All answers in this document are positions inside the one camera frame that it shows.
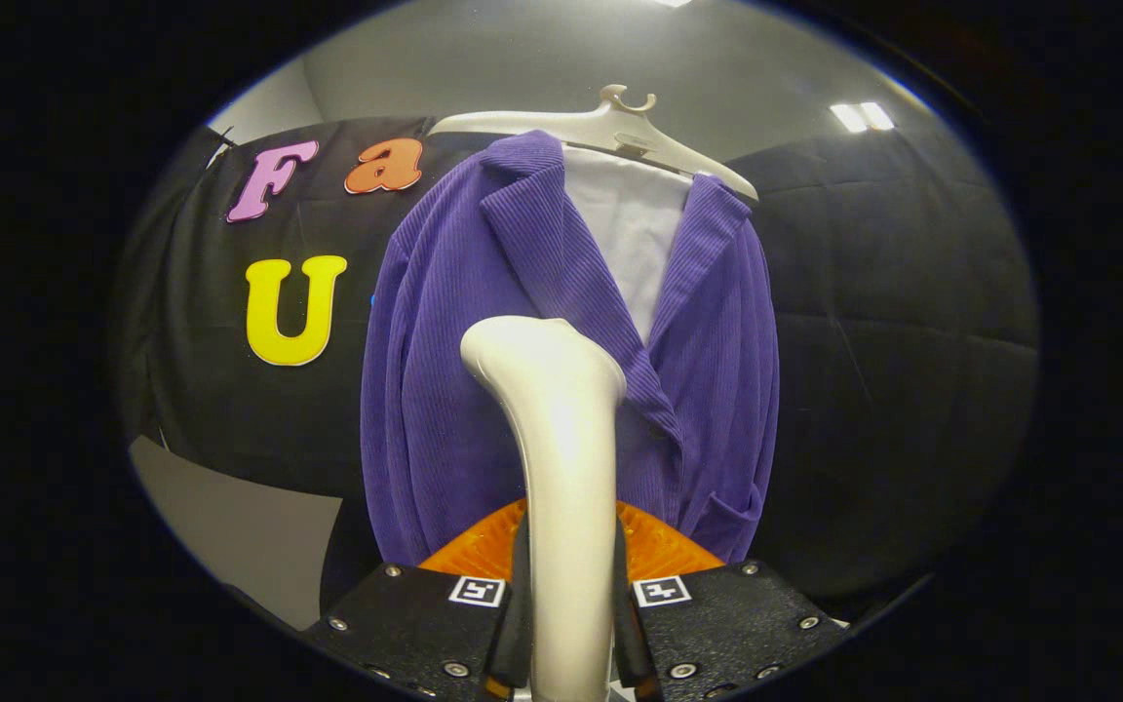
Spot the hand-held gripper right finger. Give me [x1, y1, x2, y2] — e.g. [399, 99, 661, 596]
[612, 499, 850, 701]

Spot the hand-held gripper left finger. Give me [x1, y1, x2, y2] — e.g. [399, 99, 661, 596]
[303, 499, 533, 701]

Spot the white garment steamer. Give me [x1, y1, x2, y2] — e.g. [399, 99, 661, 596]
[460, 316, 629, 702]

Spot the purple corduroy jacket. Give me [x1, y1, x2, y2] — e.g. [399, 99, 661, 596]
[360, 130, 781, 568]

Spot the white clothes hanger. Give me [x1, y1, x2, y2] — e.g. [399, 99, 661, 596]
[425, 84, 760, 203]

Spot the grey cabinet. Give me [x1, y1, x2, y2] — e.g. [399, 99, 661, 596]
[128, 434, 344, 632]

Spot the white shirt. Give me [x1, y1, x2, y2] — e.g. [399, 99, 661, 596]
[561, 144, 697, 347]

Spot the double ceiling light panel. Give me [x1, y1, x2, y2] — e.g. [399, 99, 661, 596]
[830, 101, 896, 134]

